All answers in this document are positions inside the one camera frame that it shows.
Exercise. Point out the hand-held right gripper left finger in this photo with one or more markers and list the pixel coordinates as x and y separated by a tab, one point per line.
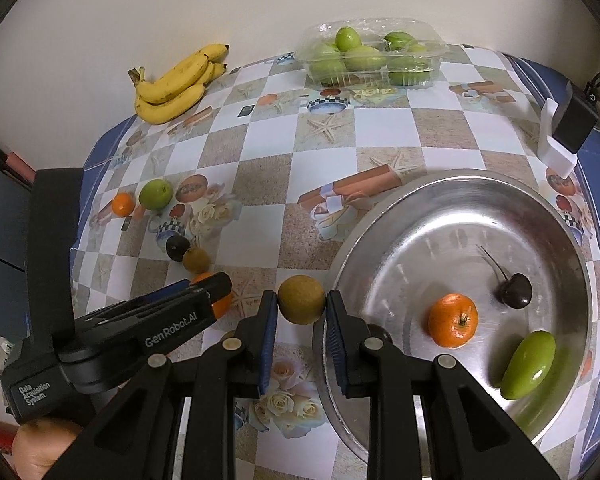
268	340

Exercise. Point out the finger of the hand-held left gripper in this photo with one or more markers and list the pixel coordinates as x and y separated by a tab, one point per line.
216	286
155	294

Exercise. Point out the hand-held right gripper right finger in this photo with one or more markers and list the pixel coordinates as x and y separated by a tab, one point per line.
336	340

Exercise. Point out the large orange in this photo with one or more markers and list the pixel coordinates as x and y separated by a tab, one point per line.
223	307

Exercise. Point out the brown longan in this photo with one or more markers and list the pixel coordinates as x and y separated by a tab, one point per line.
301	300
197	260

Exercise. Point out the small orange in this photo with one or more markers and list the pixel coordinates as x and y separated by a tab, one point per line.
122	205

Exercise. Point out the round green apple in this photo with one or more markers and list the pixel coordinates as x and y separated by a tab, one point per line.
156	195

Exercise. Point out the medium orange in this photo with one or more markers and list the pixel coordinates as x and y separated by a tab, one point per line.
452	321

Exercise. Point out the stainless steel bowl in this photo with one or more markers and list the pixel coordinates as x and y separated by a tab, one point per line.
429	260

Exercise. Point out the dark cherry with stem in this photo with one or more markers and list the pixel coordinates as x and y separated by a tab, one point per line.
513	291

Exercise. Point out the oval green jujube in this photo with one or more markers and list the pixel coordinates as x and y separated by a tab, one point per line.
527	366

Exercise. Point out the person's left hand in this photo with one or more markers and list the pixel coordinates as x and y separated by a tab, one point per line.
40	445

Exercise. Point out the banana bunch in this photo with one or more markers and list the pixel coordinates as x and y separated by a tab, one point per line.
170	90

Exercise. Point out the pile of green jujubes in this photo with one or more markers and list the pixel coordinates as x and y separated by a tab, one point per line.
364	57

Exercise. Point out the clear plastic clamshell container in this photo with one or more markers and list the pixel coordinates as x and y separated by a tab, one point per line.
429	30

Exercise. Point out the black charger block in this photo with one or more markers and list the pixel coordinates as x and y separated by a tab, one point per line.
574	120

